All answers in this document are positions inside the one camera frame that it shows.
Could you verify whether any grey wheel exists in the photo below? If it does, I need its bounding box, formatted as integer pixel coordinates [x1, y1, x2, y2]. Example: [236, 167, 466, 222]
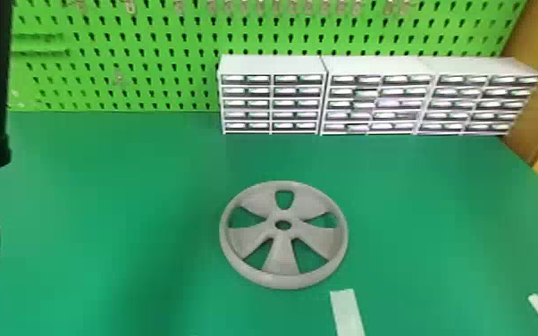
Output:
[218, 180, 349, 290]

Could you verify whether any white drawer cabinet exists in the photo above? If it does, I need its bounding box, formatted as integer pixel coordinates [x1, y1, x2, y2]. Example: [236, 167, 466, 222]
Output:
[216, 54, 328, 136]
[416, 56, 538, 137]
[320, 55, 438, 137]

